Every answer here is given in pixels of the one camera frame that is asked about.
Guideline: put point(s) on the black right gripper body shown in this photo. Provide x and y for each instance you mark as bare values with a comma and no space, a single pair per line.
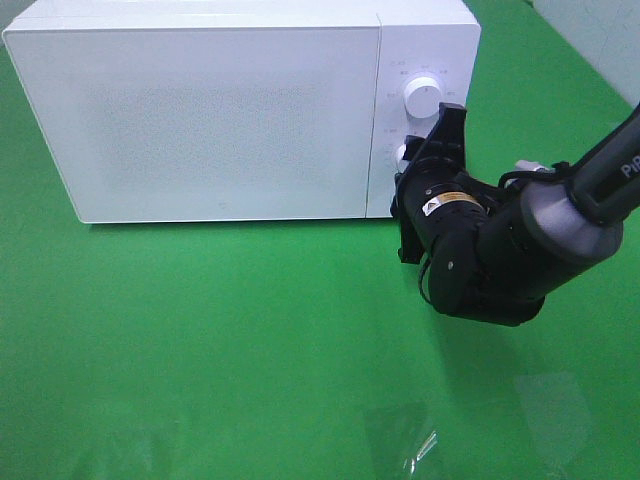
437,203

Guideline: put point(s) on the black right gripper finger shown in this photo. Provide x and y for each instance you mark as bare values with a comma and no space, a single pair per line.
444,144
411,249

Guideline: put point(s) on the white microwave knob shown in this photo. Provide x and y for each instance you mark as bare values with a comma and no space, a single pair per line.
422,96
401,162

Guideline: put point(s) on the white microwave door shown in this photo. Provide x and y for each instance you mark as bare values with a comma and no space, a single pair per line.
200,125

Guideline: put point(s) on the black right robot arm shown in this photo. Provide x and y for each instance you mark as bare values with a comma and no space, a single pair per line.
492,253

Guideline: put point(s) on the green table mat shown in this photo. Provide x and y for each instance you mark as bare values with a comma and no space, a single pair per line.
253,350

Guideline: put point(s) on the clear tape patch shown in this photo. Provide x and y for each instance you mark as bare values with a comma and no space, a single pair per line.
556,414
403,442

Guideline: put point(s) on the white microwave oven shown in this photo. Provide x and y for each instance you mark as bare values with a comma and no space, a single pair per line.
415,38

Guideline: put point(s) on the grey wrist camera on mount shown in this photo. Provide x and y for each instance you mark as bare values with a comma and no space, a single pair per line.
526,168

